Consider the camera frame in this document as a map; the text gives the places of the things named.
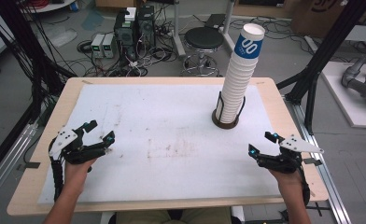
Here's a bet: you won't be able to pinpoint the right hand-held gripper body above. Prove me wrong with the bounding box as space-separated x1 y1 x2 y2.
257 133 325 175

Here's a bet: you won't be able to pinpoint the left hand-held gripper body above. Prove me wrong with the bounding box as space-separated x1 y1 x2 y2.
49 127 107 165

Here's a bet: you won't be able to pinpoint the black wire cup holder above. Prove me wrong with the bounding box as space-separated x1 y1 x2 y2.
211 91 246 130

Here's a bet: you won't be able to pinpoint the stack of paper cups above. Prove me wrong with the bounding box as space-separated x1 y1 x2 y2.
217 22 266 125

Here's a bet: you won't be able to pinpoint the person's right hand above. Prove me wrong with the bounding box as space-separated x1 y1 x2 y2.
269 169 304 196

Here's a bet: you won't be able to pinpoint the person's left hand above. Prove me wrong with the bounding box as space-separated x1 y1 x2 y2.
63 158 98 189

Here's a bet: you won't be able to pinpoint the dark tape piece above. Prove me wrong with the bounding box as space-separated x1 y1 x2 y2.
303 157 323 167
16 161 41 172

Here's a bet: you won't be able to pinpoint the white foam mat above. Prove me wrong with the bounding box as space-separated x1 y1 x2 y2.
36 83 282 204

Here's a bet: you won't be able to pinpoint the grey power supply unit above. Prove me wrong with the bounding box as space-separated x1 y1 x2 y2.
102 33 119 59
91 33 106 59

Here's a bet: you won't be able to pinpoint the white floor platform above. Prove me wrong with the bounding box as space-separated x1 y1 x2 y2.
320 61 366 129

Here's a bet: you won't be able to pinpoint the black computer tower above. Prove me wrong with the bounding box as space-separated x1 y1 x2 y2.
136 5 157 49
113 10 138 61

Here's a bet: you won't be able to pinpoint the person's khaki pants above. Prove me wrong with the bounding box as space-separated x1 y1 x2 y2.
115 207 233 224

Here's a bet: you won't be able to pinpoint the white table leg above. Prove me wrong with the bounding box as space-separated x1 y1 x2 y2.
172 0 187 58
221 0 237 53

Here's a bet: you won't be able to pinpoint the small white box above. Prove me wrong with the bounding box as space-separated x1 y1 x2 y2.
123 7 137 22

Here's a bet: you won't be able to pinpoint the black round stool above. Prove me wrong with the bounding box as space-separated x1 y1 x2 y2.
180 26 226 77

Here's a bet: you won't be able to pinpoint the brown cardboard box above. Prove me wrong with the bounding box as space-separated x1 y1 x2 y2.
291 0 366 39

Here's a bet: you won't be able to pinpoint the flat black device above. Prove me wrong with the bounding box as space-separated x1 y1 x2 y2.
204 13 226 30

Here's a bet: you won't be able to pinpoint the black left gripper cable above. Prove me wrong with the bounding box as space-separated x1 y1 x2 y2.
48 143 65 203

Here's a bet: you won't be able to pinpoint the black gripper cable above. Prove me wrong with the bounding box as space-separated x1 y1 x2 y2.
297 161 312 207
48 143 65 203

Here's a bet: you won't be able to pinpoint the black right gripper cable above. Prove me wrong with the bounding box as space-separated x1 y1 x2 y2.
297 161 312 207

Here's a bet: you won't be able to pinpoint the aluminium rail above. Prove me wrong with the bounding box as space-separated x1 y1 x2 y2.
0 122 39 209
283 96 353 224

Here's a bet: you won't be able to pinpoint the tangle of floor cables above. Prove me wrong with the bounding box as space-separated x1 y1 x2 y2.
76 6 180 77

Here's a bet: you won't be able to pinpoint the black metal frame post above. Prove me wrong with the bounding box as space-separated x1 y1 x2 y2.
0 0 77 185
275 0 366 135

